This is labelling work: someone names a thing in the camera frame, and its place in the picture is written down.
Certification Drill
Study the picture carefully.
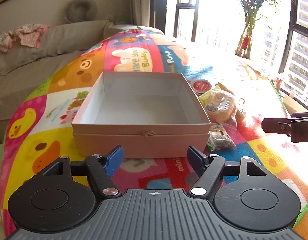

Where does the sesame seed bar packet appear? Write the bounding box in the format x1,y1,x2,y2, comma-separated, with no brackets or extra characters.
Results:
207,123,236,152

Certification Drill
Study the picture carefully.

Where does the bread bun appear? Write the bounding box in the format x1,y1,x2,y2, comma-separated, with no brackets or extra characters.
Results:
198,86,246,122

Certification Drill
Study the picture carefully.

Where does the pink cardboard box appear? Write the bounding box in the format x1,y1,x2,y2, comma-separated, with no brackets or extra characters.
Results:
72,72,211,159

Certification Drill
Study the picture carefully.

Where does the red lid jelly cup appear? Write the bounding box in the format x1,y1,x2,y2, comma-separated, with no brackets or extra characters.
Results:
190,79,212,95

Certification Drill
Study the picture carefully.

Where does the colourful cartoon play mat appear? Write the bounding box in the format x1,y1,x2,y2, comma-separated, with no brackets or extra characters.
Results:
1,27,308,239

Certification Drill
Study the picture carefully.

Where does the grey bed pillow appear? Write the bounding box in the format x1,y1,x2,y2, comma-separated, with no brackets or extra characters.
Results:
0,20,114,76

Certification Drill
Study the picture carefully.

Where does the pink floral cloth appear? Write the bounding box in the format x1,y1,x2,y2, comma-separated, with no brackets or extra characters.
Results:
0,23,50,53

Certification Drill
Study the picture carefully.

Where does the grey neck pillow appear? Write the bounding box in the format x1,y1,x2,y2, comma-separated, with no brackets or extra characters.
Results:
65,0,98,23

